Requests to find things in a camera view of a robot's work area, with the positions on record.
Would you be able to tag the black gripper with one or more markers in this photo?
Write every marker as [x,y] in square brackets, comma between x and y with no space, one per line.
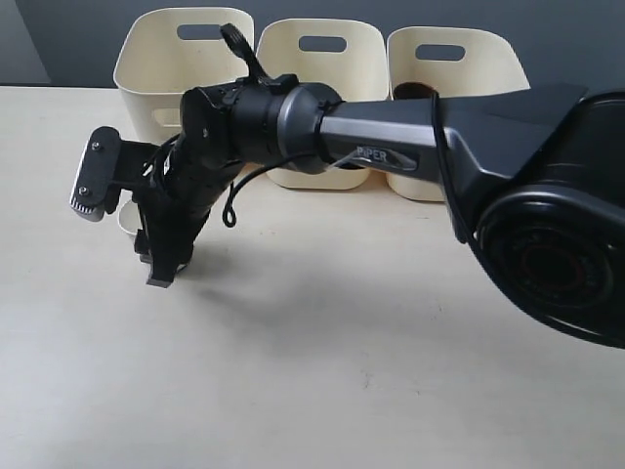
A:
[188,175]

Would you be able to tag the white paper cup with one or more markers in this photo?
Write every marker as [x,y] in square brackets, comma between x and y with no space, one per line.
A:
[129,220]

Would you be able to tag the brown wooden cup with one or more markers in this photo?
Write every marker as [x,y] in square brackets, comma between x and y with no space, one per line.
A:
[412,91]

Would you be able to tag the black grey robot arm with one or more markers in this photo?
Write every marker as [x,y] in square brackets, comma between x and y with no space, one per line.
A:
[533,180]

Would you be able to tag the left cream plastic bin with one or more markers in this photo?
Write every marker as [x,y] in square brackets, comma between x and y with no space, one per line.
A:
[156,64]

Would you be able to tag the cream plastic bin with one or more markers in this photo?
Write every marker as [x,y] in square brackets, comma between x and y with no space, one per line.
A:
[156,64]
[455,61]
[348,55]

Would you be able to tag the middle cream plastic bin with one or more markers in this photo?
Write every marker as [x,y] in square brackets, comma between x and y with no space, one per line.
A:
[348,55]

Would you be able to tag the right cream plastic bin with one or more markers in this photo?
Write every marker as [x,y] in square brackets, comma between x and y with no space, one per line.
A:
[455,61]

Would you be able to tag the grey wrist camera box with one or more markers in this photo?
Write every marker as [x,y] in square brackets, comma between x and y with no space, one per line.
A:
[94,192]

